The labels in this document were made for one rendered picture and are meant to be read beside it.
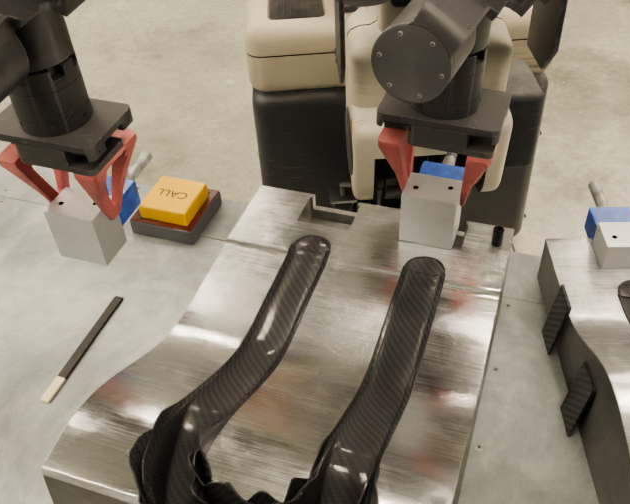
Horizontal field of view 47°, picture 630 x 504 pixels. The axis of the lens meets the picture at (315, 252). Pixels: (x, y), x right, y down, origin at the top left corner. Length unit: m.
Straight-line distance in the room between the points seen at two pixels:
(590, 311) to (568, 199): 1.55
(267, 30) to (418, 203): 0.67
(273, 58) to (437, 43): 0.80
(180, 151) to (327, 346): 1.89
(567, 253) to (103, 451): 0.47
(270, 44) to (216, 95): 1.48
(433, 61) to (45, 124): 0.30
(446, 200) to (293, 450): 0.27
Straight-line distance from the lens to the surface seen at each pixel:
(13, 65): 0.54
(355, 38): 1.03
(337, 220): 0.75
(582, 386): 0.65
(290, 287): 0.66
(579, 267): 0.74
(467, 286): 0.65
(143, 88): 2.85
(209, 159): 2.39
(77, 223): 0.66
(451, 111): 0.60
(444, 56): 0.50
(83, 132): 0.60
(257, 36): 1.27
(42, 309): 0.82
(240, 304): 0.65
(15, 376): 0.77
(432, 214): 0.66
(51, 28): 0.57
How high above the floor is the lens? 1.35
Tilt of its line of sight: 42 degrees down
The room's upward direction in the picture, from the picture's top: 4 degrees counter-clockwise
